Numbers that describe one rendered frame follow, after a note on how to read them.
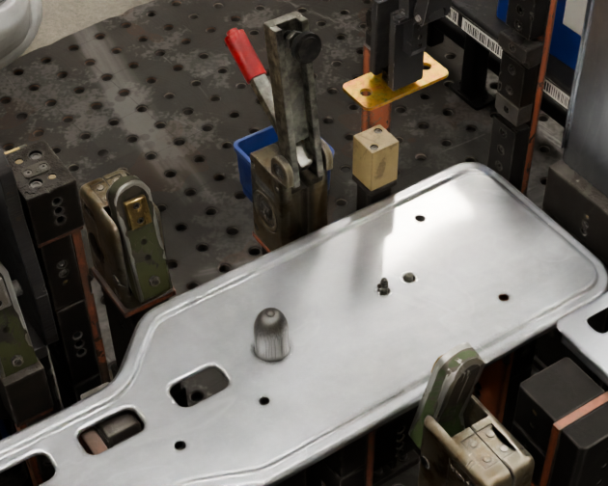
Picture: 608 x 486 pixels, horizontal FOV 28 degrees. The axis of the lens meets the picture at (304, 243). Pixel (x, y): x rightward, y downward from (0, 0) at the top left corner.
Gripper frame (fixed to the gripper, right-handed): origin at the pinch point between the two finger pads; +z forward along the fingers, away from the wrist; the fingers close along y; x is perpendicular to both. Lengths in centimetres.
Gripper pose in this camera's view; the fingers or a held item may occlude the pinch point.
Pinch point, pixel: (398, 39)
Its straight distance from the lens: 96.4
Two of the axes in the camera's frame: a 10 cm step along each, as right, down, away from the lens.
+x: 8.3, -4.0, 3.9
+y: 5.5, 5.9, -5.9
